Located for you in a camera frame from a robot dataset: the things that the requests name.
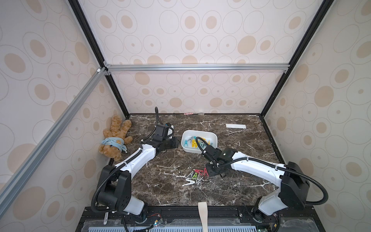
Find light grey clothespin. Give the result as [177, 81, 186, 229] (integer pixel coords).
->
[186, 171, 194, 179]

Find left diagonal aluminium rail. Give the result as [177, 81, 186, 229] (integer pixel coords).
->
[1, 67, 107, 217]

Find white paper strip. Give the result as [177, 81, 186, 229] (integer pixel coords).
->
[226, 124, 247, 129]

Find beige tape strip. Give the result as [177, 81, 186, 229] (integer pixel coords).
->
[198, 202, 208, 232]

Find white plastic storage box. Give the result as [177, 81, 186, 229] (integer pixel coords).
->
[181, 130, 218, 154]

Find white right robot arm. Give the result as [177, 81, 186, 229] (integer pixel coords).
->
[201, 145, 328, 220]

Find brown teddy bear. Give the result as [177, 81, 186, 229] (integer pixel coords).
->
[98, 115, 133, 161]

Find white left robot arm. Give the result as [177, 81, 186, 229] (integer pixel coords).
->
[91, 124, 178, 218]

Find horizontal aluminium rail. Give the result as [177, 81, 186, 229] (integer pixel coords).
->
[107, 63, 290, 72]

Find white clothespin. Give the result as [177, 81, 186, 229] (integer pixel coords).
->
[183, 179, 195, 186]

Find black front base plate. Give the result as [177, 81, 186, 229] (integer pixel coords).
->
[76, 206, 325, 232]

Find pink red clothespin flat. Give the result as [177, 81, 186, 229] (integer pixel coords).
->
[194, 169, 204, 175]

